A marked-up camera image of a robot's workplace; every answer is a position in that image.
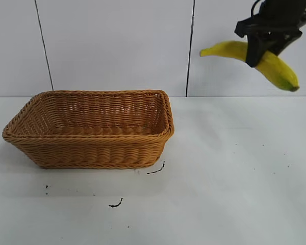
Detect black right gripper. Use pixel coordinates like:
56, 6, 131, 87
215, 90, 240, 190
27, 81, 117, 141
234, 0, 306, 68

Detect yellow banana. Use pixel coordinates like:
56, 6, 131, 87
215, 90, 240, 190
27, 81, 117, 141
200, 40, 300, 92

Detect brown woven wicker basket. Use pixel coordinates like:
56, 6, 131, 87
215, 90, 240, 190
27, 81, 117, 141
2, 89, 174, 169

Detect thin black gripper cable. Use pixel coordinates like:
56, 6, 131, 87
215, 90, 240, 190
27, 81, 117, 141
249, 0, 264, 16

